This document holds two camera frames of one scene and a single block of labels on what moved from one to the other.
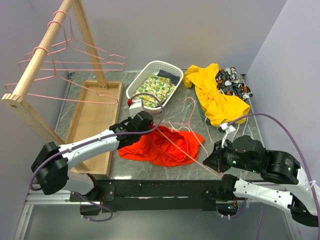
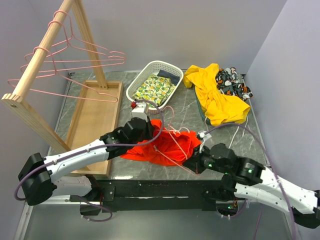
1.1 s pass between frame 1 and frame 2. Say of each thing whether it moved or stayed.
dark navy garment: stayed
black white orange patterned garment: stayed
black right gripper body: moved
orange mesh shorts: stayed
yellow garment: stayed
